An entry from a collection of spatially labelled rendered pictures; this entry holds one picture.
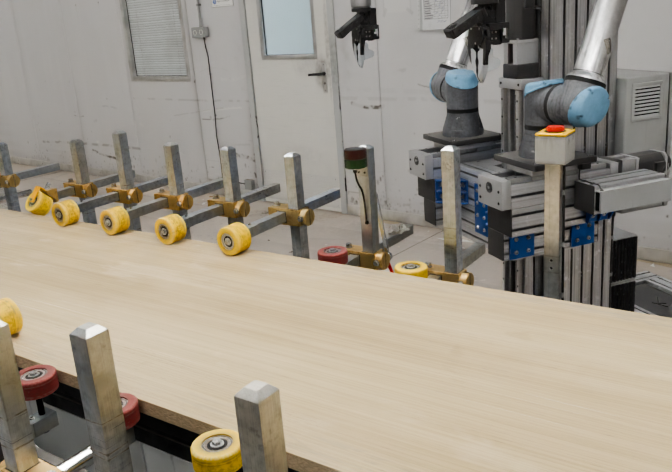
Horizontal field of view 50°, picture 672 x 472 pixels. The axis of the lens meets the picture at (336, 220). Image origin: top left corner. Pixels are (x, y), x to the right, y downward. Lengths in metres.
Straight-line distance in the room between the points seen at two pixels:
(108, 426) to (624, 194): 1.70
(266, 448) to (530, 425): 0.49
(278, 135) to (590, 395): 4.85
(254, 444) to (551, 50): 1.91
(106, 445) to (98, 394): 0.07
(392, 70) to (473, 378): 3.94
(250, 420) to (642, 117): 2.09
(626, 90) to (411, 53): 2.56
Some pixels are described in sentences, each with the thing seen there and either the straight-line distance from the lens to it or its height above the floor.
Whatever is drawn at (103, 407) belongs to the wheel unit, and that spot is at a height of 1.05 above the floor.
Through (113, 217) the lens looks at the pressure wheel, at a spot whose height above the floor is 0.96.
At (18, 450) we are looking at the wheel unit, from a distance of 1.26.
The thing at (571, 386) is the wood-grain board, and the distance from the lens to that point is 1.26.
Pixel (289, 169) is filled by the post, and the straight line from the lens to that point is 2.07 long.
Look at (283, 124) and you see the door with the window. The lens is 5.82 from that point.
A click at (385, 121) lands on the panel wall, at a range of 5.15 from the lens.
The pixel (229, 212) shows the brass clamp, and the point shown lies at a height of 0.94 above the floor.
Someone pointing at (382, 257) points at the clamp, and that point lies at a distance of 1.97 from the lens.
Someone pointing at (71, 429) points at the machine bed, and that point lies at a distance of 1.57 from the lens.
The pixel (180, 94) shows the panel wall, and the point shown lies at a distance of 6.72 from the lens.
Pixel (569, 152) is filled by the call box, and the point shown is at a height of 1.18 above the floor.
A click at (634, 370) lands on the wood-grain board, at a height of 0.90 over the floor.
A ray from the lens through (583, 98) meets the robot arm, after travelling 2.13.
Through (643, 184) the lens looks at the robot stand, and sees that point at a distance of 2.35.
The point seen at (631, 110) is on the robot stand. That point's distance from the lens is 2.63.
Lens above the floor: 1.52
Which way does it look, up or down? 16 degrees down
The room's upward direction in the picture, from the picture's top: 4 degrees counter-clockwise
